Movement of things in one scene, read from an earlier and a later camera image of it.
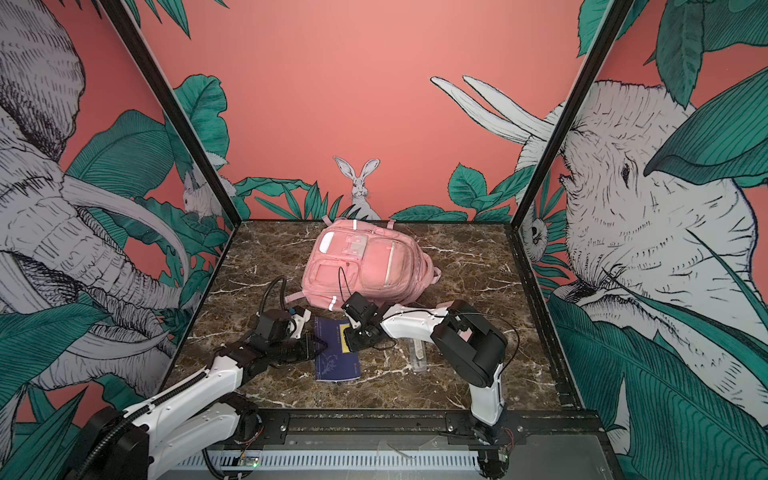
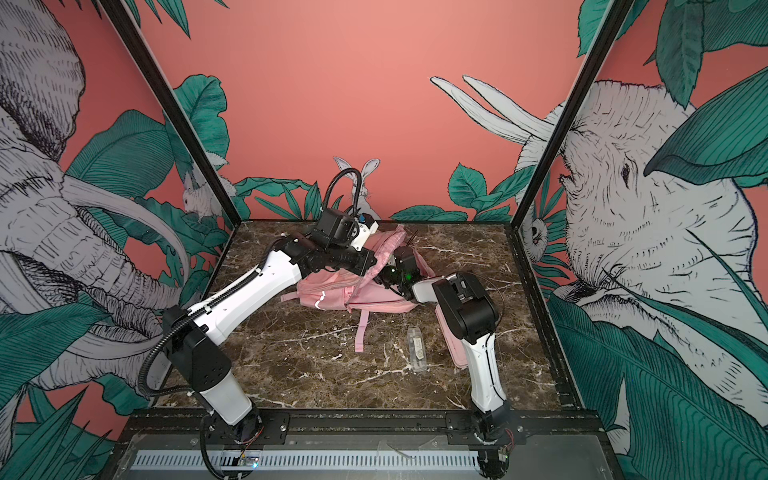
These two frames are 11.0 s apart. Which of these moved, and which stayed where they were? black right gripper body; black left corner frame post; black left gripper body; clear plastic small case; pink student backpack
Moved: black left gripper body; black right gripper body
Stayed: clear plastic small case; black left corner frame post; pink student backpack
